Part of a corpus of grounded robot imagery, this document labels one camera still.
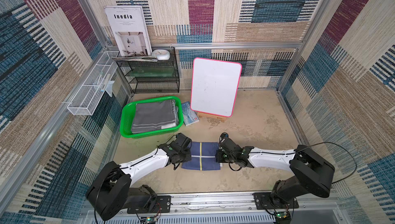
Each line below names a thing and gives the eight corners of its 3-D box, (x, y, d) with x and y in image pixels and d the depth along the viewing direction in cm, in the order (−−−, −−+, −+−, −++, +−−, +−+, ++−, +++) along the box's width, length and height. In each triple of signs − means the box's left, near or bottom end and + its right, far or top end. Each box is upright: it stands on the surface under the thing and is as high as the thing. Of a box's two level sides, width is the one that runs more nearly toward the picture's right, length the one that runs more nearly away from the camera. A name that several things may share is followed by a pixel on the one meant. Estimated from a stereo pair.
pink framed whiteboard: (191, 114, 108) (187, 74, 81) (195, 98, 118) (194, 57, 90) (230, 121, 104) (240, 81, 77) (231, 104, 114) (241, 63, 86)
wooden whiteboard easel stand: (197, 118, 106) (196, 113, 102) (197, 116, 108) (197, 111, 103) (225, 123, 103) (226, 119, 99) (226, 121, 105) (227, 116, 100)
